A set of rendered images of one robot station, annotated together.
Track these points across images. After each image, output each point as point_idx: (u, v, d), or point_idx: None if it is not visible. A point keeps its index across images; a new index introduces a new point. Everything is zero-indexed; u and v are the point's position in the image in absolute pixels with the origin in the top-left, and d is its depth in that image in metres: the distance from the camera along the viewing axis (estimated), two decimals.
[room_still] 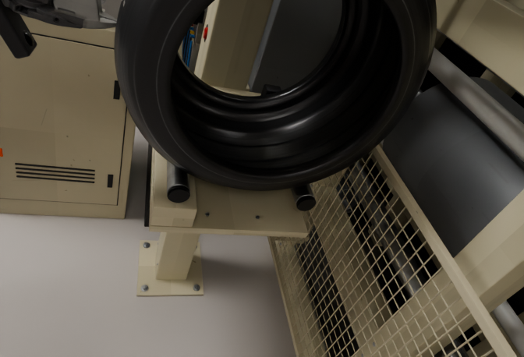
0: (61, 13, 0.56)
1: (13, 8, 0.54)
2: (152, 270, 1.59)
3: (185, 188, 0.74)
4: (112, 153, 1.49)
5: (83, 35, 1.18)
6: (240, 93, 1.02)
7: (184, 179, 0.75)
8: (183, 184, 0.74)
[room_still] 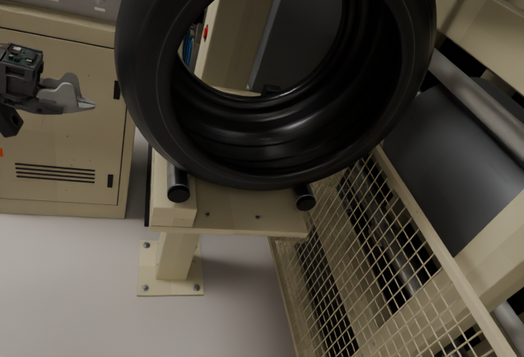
0: (44, 104, 0.65)
1: (2, 102, 0.63)
2: (152, 270, 1.59)
3: (185, 200, 0.76)
4: (112, 153, 1.49)
5: (83, 35, 1.18)
6: (240, 93, 1.02)
7: None
8: (187, 196, 0.77)
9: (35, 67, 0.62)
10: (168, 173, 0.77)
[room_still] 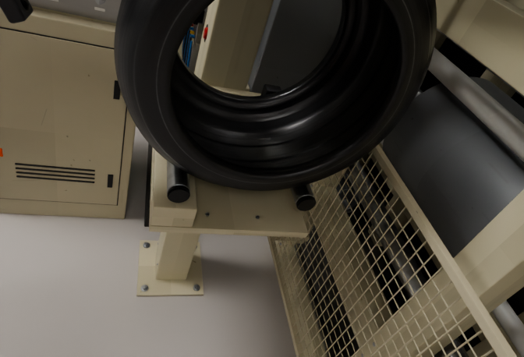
0: None
1: None
2: (152, 270, 1.59)
3: (185, 200, 0.76)
4: (112, 153, 1.49)
5: (83, 35, 1.18)
6: (240, 93, 1.02)
7: None
8: (187, 196, 0.77)
9: None
10: (168, 173, 0.77)
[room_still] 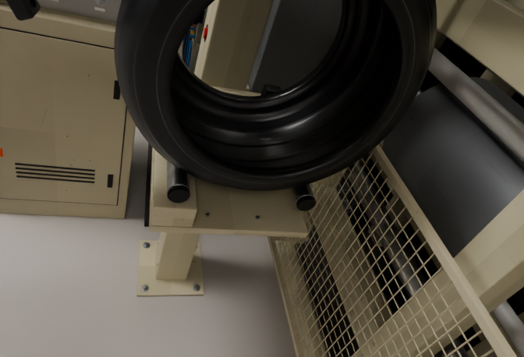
0: None
1: None
2: (152, 270, 1.59)
3: (187, 199, 0.76)
4: (112, 153, 1.49)
5: (83, 35, 1.18)
6: (240, 93, 1.02)
7: None
8: (189, 194, 0.76)
9: None
10: (167, 175, 0.77)
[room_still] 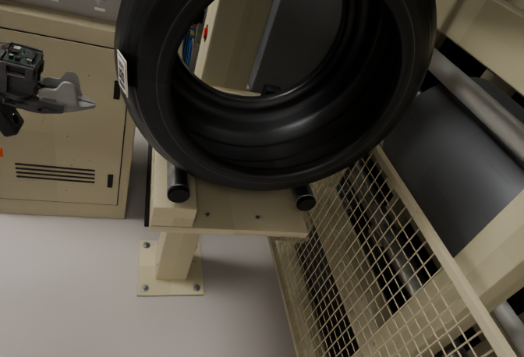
0: (44, 103, 0.65)
1: (2, 101, 0.63)
2: (152, 270, 1.59)
3: (185, 188, 0.74)
4: (112, 153, 1.49)
5: (83, 35, 1.18)
6: (240, 93, 1.02)
7: (184, 179, 0.75)
8: (183, 184, 0.74)
9: (36, 66, 0.62)
10: None
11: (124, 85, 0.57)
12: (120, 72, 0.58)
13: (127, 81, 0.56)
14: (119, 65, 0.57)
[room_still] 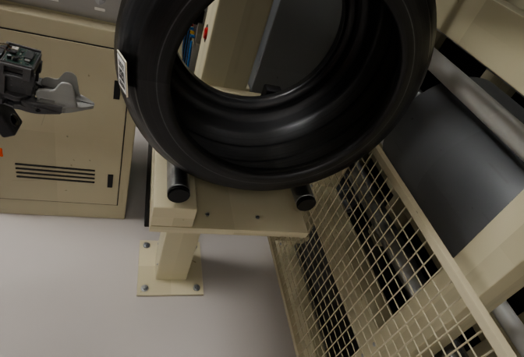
0: (43, 104, 0.65)
1: (1, 102, 0.63)
2: (152, 270, 1.59)
3: (185, 188, 0.74)
4: (112, 153, 1.49)
5: (83, 35, 1.18)
6: (240, 93, 1.02)
7: (184, 179, 0.75)
8: (183, 184, 0.74)
9: (33, 67, 0.62)
10: None
11: (124, 85, 0.57)
12: (120, 72, 0.58)
13: (127, 81, 0.56)
14: (119, 65, 0.57)
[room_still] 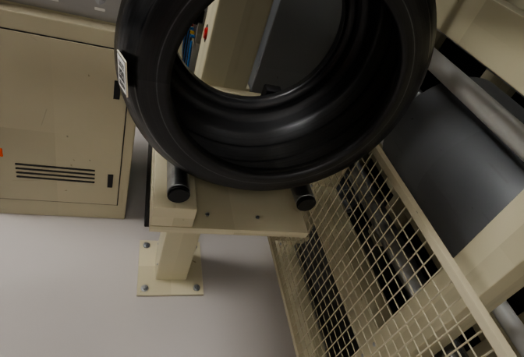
0: None
1: None
2: (152, 270, 1.59)
3: (185, 188, 0.74)
4: (112, 153, 1.49)
5: (83, 35, 1.18)
6: (240, 93, 1.02)
7: (184, 179, 0.75)
8: (183, 184, 0.74)
9: None
10: None
11: (124, 85, 0.57)
12: (120, 72, 0.58)
13: (127, 81, 0.56)
14: (119, 65, 0.57)
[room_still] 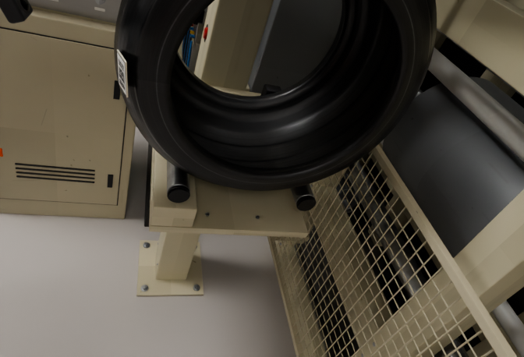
0: None
1: None
2: (152, 270, 1.59)
3: (185, 188, 0.74)
4: (112, 153, 1.49)
5: (83, 35, 1.18)
6: (240, 93, 1.02)
7: (184, 179, 0.75)
8: (183, 184, 0.74)
9: None
10: None
11: (124, 85, 0.57)
12: (120, 72, 0.58)
13: (127, 81, 0.56)
14: (119, 65, 0.57)
